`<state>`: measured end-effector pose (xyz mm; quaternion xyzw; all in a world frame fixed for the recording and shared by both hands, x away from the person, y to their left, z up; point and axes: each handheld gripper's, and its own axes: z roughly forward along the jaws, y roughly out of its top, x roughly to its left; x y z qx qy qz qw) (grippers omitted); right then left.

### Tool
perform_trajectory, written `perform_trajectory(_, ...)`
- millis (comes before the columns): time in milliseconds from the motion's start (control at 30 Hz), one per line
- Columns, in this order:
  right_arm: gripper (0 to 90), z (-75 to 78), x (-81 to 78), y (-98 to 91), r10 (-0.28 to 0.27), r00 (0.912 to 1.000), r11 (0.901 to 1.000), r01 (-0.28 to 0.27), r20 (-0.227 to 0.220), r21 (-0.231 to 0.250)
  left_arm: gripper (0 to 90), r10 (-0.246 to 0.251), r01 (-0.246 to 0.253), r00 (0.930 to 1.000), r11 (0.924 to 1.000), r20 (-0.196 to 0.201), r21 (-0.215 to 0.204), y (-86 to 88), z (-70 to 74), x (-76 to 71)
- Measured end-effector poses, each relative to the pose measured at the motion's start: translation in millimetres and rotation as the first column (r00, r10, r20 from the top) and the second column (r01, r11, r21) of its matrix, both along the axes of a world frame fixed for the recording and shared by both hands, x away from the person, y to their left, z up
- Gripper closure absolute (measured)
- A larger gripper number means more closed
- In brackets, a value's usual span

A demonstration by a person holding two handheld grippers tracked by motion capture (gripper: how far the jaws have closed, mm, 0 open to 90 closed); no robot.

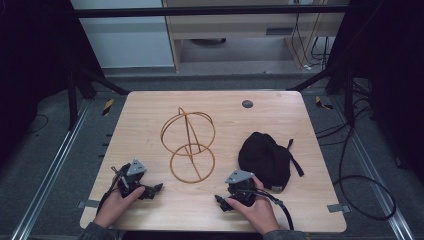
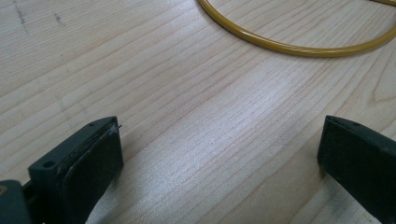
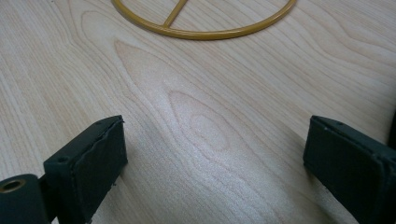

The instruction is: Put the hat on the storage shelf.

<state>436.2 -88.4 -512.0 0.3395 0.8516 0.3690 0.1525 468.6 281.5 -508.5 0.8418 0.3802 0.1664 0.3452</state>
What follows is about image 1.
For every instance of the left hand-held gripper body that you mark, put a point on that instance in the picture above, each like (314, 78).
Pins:
(132, 178)

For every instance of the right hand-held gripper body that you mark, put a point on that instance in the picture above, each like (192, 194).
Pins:
(242, 190)

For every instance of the black cap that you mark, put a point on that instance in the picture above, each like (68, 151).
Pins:
(265, 160)

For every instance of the person's right hand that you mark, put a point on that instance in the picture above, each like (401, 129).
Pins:
(258, 213)

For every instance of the person's left hand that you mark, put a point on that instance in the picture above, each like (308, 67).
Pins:
(113, 207)

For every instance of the black yellow striped tape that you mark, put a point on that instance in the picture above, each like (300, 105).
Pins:
(107, 107)
(322, 103)

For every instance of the grey round table grommet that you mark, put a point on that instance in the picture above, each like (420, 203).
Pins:
(247, 104)

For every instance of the black metal stand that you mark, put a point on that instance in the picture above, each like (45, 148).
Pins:
(72, 100)
(348, 96)

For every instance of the white cabinet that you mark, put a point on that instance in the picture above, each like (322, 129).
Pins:
(126, 43)

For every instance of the dark curtain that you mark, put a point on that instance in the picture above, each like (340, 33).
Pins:
(390, 66)
(36, 66)

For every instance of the light wooden desk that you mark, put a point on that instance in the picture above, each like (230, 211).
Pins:
(233, 25)

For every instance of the grey metal table bracket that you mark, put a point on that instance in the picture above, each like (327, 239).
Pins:
(338, 208)
(88, 203)

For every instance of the aluminium floor rail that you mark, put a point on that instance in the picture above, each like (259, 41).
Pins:
(376, 176)
(50, 170)

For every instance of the black horizontal frame bar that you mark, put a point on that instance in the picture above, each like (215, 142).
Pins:
(200, 11)

